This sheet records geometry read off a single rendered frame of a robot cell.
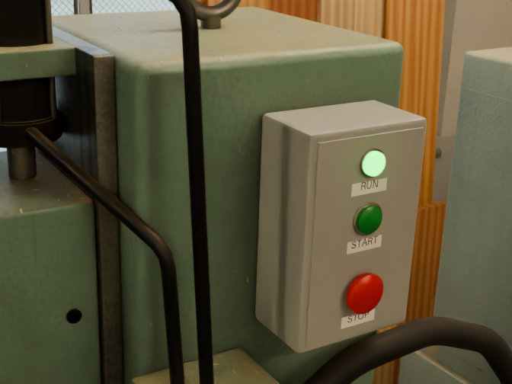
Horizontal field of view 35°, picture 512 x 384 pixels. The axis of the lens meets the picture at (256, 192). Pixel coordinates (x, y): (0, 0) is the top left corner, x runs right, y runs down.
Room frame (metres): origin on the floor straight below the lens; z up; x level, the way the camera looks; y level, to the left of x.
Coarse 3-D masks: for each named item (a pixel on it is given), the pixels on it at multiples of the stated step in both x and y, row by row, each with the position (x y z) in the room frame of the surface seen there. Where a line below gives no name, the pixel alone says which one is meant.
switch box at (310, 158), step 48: (288, 144) 0.50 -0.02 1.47; (336, 144) 0.49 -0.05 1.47; (384, 144) 0.51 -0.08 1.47; (288, 192) 0.50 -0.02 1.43; (336, 192) 0.49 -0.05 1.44; (384, 192) 0.52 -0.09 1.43; (288, 240) 0.50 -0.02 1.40; (336, 240) 0.50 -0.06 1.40; (384, 240) 0.52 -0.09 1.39; (288, 288) 0.50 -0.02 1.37; (336, 288) 0.50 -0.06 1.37; (384, 288) 0.52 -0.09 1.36; (288, 336) 0.50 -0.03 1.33; (336, 336) 0.50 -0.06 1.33
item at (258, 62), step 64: (128, 64) 0.50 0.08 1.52; (256, 64) 0.53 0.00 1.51; (320, 64) 0.56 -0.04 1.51; (384, 64) 0.59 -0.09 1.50; (128, 128) 0.50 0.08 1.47; (256, 128) 0.53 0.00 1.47; (128, 192) 0.50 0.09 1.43; (256, 192) 0.53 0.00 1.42; (128, 256) 0.51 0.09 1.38; (192, 256) 0.51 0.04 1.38; (256, 256) 0.54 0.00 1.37; (128, 320) 0.51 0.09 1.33; (192, 320) 0.51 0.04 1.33; (256, 320) 0.54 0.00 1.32
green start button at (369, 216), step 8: (360, 208) 0.50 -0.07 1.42; (368, 208) 0.50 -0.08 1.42; (376, 208) 0.51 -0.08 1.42; (360, 216) 0.50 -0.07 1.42; (368, 216) 0.50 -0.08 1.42; (376, 216) 0.51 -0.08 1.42; (360, 224) 0.50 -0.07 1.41; (368, 224) 0.50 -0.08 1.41; (376, 224) 0.51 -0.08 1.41; (360, 232) 0.50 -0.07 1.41; (368, 232) 0.50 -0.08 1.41
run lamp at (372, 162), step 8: (368, 152) 0.50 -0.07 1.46; (376, 152) 0.51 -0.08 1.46; (360, 160) 0.50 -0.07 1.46; (368, 160) 0.50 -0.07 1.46; (376, 160) 0.50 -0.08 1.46; (384, 160) 0.51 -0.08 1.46; (360, 168) 0.50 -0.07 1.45; (368, 168) 0.50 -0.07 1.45; (376, 168) 0.50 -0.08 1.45; (368, 176) 0.51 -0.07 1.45
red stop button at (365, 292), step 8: (360, 280) 0.50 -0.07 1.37; (368, 280) 0.50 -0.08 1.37; (376, 280) 0.50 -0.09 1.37; (352, 288) 0.50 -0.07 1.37; (360, 288) 0.50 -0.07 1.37; (368, 288) 0.50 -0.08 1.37; (376, 288) 0.50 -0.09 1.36; (352, 296) 0.50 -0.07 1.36; (360, 296) 0.50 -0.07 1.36; (368, 296) 0.50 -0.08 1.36; (376, 296) 0.50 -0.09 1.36; (352, 304) 0.50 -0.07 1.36; (360, 304) 0.50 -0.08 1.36; (368, 304) 0.50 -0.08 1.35; (376, 304) 0.51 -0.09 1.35; (360, 312) 0.50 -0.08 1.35
